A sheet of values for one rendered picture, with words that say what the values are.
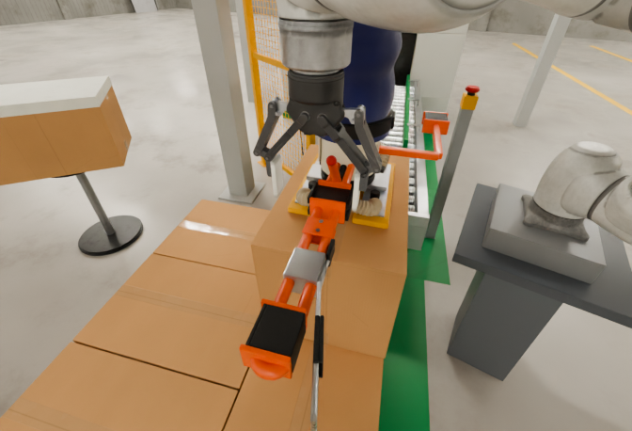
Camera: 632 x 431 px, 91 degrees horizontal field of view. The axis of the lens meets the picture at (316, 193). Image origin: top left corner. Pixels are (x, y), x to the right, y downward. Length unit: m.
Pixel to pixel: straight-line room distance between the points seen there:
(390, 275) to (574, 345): 1.49
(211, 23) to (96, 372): 1.78
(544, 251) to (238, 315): 1.02
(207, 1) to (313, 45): 1.80
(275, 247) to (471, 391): 1.24
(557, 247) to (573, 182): 0.20
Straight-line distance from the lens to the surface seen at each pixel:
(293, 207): 0.90
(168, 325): 1.25
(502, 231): 1.18
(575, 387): 2.02
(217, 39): 2.17
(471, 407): 1.75
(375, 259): 0.80
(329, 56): 0.39
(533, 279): 1.20
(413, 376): 1.72
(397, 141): 2.33
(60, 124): 2.04
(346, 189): 0.75
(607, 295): 1.29
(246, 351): 0.49
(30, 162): 2.17
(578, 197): 1.18
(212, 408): 1.08
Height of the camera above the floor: 1.52
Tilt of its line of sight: 36 degrees down
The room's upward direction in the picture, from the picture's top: straight up
